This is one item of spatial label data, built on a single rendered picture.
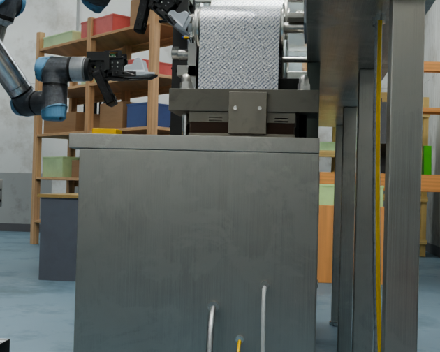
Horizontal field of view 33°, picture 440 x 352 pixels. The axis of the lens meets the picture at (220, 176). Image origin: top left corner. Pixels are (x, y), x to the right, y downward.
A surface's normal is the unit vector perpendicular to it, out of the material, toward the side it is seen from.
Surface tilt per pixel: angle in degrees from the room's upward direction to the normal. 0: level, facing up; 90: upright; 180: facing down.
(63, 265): 90
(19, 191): 90
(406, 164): 90
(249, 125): 90
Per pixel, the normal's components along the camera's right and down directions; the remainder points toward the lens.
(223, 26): -0.12, -0.02
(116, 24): 0.65, 0.00
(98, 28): -0.76, -0.03
